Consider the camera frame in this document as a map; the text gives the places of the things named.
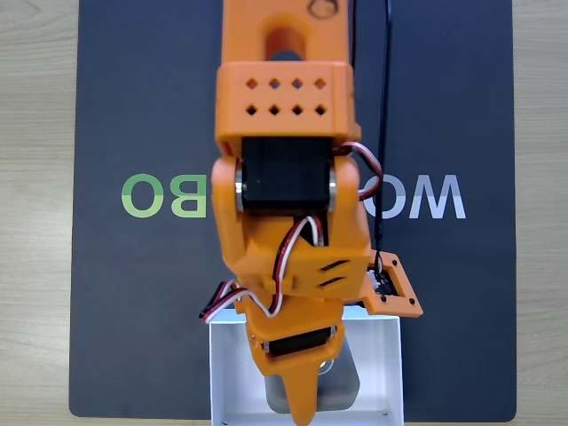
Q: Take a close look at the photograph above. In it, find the grey square case gold emblem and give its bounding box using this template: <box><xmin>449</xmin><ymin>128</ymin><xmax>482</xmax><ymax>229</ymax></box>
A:
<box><xmin>264</xmin><ymin>349</ymin><xmax>361</xmax><ymax>414</ymax></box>

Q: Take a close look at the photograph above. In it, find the black camera cable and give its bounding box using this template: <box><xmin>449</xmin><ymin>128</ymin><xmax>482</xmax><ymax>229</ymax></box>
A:
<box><xmin>371</xmin><ymin>0</ymin><xmax>394</xmax><ymax>277</ymax></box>

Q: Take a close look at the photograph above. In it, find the red white black servo cable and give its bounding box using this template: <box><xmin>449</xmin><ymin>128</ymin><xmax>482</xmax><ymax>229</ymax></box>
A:
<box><xmin>198</xmin><ymin>216</ymin><xmax>332</xmax><ymax>321</ymax></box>
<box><xmin>332</xmin><ymin>140</ymin><xmax>386</xmax><ymax>203</ymax></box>

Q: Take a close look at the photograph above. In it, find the white open cardboard box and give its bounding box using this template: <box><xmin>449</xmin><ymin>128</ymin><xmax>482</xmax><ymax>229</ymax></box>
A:
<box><xmin>208</xmin><ymin>308</ymin><xmax>405</xmax><ymax>426</ymax></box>

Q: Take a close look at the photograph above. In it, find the dark mat with WOWROBO print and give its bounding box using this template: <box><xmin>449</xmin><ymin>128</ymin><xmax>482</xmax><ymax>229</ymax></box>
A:
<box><xmin>68</xmin><ymin>0</ymin><xmax>518</xmax><ymax>421</ymax></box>

